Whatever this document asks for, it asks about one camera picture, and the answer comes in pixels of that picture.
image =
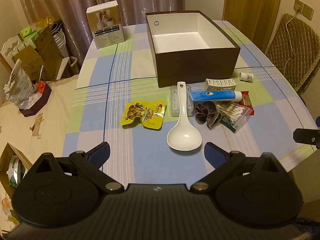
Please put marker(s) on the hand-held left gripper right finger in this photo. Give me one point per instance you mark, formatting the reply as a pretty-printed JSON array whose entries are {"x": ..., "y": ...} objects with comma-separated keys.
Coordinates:
[{"x": 214, "y": 154}]

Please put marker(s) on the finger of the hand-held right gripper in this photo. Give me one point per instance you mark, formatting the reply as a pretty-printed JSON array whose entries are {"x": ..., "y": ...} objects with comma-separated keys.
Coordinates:
[
  {"x": 318, "y": 122},
  {"x": 306, "y": 135}
]

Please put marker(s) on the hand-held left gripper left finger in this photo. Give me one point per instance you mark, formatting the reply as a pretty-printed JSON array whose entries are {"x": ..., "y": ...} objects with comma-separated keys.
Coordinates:
[{"x": 100, "y": 153}]

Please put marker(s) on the white rice spoon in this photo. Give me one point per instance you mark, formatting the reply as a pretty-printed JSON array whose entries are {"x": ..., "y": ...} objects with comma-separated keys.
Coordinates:
[{"x": 184, "y": 136}]

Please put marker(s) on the brown hair scrunchie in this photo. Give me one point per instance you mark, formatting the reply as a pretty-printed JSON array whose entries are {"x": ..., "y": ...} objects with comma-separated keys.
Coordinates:
[{"x": 206, "y": 113}]

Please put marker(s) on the yellow snack packet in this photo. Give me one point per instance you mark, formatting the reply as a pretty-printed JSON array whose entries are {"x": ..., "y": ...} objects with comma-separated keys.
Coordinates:
[{"x": 143, "y": 115}]

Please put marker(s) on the blue cream tube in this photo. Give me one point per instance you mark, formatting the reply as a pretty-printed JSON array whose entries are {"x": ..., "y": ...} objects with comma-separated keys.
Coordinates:
[{"x": 215, "y": 96}]

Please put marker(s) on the clear bag of floss picks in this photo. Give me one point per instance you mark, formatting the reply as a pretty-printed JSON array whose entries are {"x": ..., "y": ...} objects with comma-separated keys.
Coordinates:
[{"x": 174, "y": 105}]

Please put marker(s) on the white blister pack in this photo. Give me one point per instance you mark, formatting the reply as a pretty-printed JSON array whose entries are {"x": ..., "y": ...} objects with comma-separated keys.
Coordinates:
[{"x": 220, "y": 84}]

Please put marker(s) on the small white bottle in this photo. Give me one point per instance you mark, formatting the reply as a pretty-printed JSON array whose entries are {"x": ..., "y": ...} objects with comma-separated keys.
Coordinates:
[{"x": 246, "y": 77}]

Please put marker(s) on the brown cardboard box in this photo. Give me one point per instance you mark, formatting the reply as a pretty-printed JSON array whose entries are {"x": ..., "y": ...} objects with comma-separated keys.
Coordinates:
[{"x": 195, "y": 67}]

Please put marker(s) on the white ribbed container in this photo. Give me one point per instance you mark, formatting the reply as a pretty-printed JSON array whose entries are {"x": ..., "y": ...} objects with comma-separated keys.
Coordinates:
[{"x": 60, "y": 41}]

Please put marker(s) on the dark green packet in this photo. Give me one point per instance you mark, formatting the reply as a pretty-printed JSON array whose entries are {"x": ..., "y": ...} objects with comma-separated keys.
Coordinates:
[{"x": 228, "y": 125}]

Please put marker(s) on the bag of cotton swabs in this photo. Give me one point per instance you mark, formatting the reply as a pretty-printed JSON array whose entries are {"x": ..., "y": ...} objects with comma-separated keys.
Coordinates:
[{"x": 233, "y": 113}]

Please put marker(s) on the cream printed blanket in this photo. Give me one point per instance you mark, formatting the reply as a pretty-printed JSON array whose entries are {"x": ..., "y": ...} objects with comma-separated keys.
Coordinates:
[{"x": 47, "y": 130}]

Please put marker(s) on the red snack packet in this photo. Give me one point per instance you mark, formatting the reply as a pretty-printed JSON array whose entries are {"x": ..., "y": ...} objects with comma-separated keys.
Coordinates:
[{"x": 247, "y": 102}]

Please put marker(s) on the chair with quilted cover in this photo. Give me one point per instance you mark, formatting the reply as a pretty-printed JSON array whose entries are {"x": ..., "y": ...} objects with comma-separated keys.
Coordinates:
[{"x": 297, "y": 47}]

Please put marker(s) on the dark red wooden tray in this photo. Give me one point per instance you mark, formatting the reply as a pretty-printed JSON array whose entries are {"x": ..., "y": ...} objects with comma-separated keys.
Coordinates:
[{"x": 37, "y": 103}]

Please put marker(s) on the open cardboard box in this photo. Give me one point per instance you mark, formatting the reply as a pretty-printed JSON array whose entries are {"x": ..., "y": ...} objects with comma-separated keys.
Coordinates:
[{"x": 13, "y": 152}]

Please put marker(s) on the orange plastic object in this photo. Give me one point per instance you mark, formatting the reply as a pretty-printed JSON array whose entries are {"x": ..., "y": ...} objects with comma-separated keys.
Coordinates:
[{"x": 40, "y": 87}]

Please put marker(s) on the white wooden furniture piece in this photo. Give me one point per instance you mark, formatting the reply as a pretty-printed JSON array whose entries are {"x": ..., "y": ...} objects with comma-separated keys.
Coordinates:
[{"x": 65, "y": 66}]

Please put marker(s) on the silver pen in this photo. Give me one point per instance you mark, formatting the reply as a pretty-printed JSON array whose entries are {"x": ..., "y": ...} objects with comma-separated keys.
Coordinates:
[{"x": 41, "y": 72}]

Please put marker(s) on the white printed plastic bag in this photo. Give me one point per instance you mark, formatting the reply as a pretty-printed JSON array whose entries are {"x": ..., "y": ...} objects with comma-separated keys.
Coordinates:
[{"x": 18, "y": 86}]

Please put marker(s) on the tall cardboard box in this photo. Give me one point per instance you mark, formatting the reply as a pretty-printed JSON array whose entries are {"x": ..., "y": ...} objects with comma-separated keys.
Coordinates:
[{"x": 48, "y": 52}]

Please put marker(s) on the small cardboard box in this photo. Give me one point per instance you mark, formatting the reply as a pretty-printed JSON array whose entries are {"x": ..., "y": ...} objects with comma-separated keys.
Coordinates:
[{"x": 27, "y": 61}]

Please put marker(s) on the white product box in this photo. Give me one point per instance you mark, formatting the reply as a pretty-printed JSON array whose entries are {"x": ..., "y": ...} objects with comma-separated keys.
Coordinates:
[{"x": 108, "y": 33}]

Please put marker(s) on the green tissue packs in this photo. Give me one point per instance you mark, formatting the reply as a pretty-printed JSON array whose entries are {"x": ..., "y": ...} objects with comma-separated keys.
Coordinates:
[{"x": 31, "y": 33}]

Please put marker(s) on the white carved chair back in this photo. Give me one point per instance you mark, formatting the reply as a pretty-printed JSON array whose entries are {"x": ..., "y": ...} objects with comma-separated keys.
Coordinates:
[{"x": 10, "y": 46}]

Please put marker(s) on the wooden door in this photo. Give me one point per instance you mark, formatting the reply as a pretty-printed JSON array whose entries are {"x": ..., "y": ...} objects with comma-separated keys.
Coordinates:
[{"x": 250, "y": 0}]

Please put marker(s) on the yellow plastic bag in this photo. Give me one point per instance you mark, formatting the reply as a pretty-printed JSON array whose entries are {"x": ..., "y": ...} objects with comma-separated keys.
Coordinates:
[{"x": 44, "y": 22}]

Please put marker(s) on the beige wall socket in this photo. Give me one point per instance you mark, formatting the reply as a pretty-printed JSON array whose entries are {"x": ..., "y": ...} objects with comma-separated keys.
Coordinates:
[
  {"x": 298, "y": 5},
  {"x": 308, "y": 12}
]

